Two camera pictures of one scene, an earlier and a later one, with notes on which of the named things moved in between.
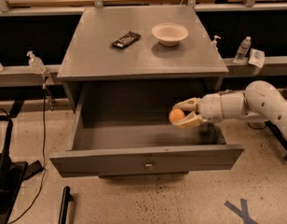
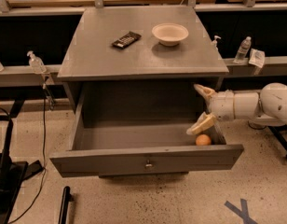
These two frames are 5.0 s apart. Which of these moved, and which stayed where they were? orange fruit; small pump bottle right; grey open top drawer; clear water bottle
Moved: orange fruit
Stayed: clear water bottle; grey open top drawer; small pump bottle right
